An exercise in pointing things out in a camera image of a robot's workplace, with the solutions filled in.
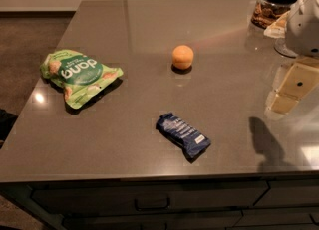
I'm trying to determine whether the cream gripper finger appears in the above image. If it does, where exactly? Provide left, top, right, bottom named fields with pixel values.
left=269, top=57, right=319, bottom=115

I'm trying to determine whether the green rice chip bag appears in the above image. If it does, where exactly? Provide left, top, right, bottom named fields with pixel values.
left=40, top=50, right=124, bottom=110

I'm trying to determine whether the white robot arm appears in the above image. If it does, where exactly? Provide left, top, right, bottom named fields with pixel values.
left=266, top=0, right=319, bottom=115

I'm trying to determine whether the clear plastic cup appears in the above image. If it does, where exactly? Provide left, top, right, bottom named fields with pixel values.
left=274, top=38, right=297, bottom=58

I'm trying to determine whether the glass jar with black lid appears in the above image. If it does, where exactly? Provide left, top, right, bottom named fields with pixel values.
left=251, top=0, right=297, bottom=29

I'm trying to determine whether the orange fruit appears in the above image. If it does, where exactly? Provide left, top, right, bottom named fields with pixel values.
left=172, top=45, right=194, bottom=70

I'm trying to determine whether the blue snack bar wrapper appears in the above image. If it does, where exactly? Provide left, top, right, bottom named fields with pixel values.
left=156, top=113, right=211, bottom=159

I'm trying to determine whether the dark object at left edge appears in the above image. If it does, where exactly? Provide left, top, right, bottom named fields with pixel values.
left=0, top=109, right=18, bottom=140

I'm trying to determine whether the grey drawer with black handle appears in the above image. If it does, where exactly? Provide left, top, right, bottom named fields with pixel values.
left=32, top=182, right=267, bottom=216

